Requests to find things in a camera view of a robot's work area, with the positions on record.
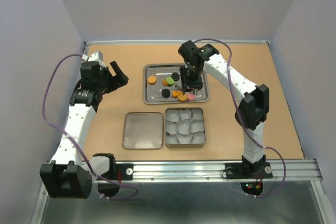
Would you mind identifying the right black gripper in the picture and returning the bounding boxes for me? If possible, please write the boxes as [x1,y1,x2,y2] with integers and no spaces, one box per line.
[180,65,204,93]

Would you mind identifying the pink round cookie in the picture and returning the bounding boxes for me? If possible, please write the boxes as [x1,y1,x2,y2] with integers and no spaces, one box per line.
[187,93,196,101]

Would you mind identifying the orange fish cookie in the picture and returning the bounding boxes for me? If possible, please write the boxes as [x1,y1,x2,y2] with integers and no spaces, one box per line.
[172,90,183,98]

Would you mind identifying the black sandwich cookie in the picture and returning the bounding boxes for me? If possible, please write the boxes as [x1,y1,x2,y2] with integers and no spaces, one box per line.
[161,89,171,98]

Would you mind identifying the metal tongs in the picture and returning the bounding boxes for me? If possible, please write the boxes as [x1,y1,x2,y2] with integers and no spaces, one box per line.
[174,84,198,95]

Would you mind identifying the green round cookie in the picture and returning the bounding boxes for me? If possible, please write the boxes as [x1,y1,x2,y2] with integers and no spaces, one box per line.
[165,77,175,86]

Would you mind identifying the orange waffle cookie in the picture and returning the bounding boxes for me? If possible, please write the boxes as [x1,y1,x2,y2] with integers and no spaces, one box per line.
[177,93,187,102]

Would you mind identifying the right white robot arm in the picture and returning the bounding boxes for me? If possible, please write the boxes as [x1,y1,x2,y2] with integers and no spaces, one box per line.
[178,40,269,177]

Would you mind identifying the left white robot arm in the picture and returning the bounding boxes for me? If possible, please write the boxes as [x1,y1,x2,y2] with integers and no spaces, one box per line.
[40,61,129,199]

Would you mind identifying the black round cookie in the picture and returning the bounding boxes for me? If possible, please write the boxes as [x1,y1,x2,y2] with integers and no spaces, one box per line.
[171,72,180,81]

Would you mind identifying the brown flower cookie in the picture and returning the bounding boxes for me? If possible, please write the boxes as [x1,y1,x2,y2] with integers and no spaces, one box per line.
[162,79,168,86]

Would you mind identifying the silver metal tray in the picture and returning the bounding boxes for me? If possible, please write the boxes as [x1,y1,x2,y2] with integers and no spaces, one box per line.
[142,62,211,105]

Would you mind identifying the orange round cookie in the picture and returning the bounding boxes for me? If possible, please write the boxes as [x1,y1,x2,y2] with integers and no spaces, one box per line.
[147,76,157,85]

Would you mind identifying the square tin lid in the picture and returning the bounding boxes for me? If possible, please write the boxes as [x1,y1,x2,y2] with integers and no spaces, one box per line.
[123,112,164,150]

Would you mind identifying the square cookie tin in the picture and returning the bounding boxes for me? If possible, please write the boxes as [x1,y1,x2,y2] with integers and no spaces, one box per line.
[164,108,206,149]

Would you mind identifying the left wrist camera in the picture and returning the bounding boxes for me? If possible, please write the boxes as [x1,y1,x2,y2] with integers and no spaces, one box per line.
[81,51,103,62]

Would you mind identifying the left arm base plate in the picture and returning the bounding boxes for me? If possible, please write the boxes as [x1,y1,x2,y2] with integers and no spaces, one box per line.
[110,163,134,181]

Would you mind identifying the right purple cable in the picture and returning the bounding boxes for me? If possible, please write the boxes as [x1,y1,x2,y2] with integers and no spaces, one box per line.
[194,38,287,198]

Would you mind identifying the purple cable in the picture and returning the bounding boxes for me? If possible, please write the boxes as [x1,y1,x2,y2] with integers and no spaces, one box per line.
[41,54,139,201]
[194,38,287,198]

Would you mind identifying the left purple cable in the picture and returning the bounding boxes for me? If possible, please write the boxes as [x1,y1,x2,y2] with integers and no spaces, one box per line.
[41,54,139,201]

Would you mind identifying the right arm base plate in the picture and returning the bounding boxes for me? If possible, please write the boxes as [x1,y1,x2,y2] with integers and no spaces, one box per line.
[224,162,273,179]

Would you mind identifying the aluminium front rail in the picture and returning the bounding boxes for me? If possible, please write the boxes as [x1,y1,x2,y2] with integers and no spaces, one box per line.
[43,158,322,183]

